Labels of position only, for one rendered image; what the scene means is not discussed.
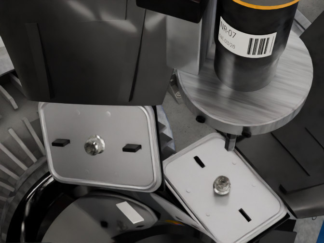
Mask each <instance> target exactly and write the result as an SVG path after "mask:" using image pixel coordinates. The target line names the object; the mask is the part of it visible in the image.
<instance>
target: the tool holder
mask: <svg viewBox="0 0 324 243"><path fill-rule="evenodd" d="M216 4H217V0H136V5H137V6H138V7H141V8H144V9H148V10H151V11H155V12H158V13H161V14H165V15H166V64H167V66H168V67H171V68H175V69H177V85H178V89H179V93H180V95H181V97H182V99H183V101H184V103H185V104H186V106H187V107H188V109H189V110H190V111H191V112H192V113H193V114H194V116H196V121H197V122H199V123H205V124H207V125H208V126H210V127H212V128H214V129H217V130H219V131H222V132H225V133H229V134H233V135H242V136H244V137H246V138H250V137H251V136H252V135H259V134H265V133H268V132H271V131H274V130H276V129H278V128H280V127H282V126H284V125H285V124H287V123H288V122H289V121H291V120H292V119H293V118H294V117H295V116H296V115H297V114H298V113H299V111H300V110H301V108H302V107H303V105H304V103H305V101H306V98H307V96H308V93H309V91H310V88H311V84H312V79H313V66H312V60H311V57H310V54H309V51H308V49H307V48H306V46H305V44H304V43H303V41H302V40H301V39H300V38H299V36H298V35H297V34H296V33H294V32H293V31H292V30H291V31H290V34H289V38H288V41H287V45H286V48H285V50H284V52H283V53H282V54H281V56H280V58H279V62H278V66H277V69H276V72H275V75H274V78H273V79H272V81H271V82H270V83H269V84H268V85H267V86H265V87H264V88H262V89H260V90H257V91H253V92H240V91H236V90H233V89H231V88H229V87H227V86H226V85H225V84H223V83H222V82H221V81H220V80H219V78H218V77H217V75H216V73H215V70H214V58H215V49H216V44H215V41H214V28H215V18H216Z"/></svg>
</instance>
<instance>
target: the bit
mask: <svg viewBox="0 0 324 243"><path fill-rule="evenodd" d="M236 137H237V135H233V134H229V133H227V135H226V141H225V147H224V148H225V149H226V151H227V152H228V151H233V149H234V147H235V142H236Z"/></svg>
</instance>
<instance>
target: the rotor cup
mask: <svg viewBox="0 0 324 243"><path fill-rule="evenodd" d="M122 202H127V203H128V204H129V205H130V206H131V207H132V208H133V209H134V210H135V211H136V212H137V213H138V214H139V215H140V216H141V217H142V218H143V219H144V220H143V221H140V222H137V223H133V222H132V221H131V220H130V219H129V218H128V217H127V216H126V215H125V214H124V213H123V212H122V211H121V210H120V209H119V208H118V207H117V206H116V204H119V203H122ZM1 243H218V242H217V240H216V239H215V238H214V237H213V236H212V235H211V234H210V233H209V232H207V231H206V230H205V229H204V228H203V227H201V226H200V225H199V224H198V223H197V222H195V221H194V220H193V219H192V218H191V217H190V216H188V215H187V214H186V213H185V212H183V211H182V210H181V209H180V208H179V207H178V206H177V205H176V204H175V203H174V201H173V200H172V199H171V197H170V196H169V195H168V193H167V192H166V190H165V191H154V192H140V191H132V190H123V189H111V188H102V187H93V186H84V185H75V184H67V183H61V182H59V181H57V180H54V179H53V176H52V175H51V173H50V171H49V168H48V163H46V164H44V165H43V166H42V167H40V168H39V169H38V170H37V171H36V172H34V173H33V174H32V175H31V176H30V177H29V178H28V179H27V180H26V182H25V183H24V184H23V185H22V186H21V188H20V189H19V191H18V192H17V193H16V195H15V197H14V198H13V200H12V202H11V204H10V206H9V209H8V211H7V214H6V217H5V220H4V224H3V229H2V237H1Z"/></svg>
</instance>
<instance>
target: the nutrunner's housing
mask: <svg viewBox="0 0 324 243"><path fill-rule="evenodd" d="M297 5H298V2H296V3H294V4H292V5H289V6H286V7H283V8H279V9H270V10H264V9H255V8H250V7H247V6H244V5H241V4H239V3H237V2H235V1H233V0H217V4H216V18H215V28H214V41H215V44H216V49H215V58H214V70H215V73H216V75H217V77H218V78H219V80H220V81H221V82H222V83H223V84H225V85H226V86H227V87H229V88H231V89H233V90H236V91H240V92H253V91H257V90H260V89H262V88H264V87H265V86H267V85H268V84H269V83H270V82H271V81H272V79H273V78H274V75H275V72H276V69H277V66H278V62H279V58H280V56H281V54H282V53H283V52H284V50H285V48H286V45H287V41H288V38H289V34H290V31H291V27H292V23H293V20H294V17H295V13H296V10H297Z"/></svg>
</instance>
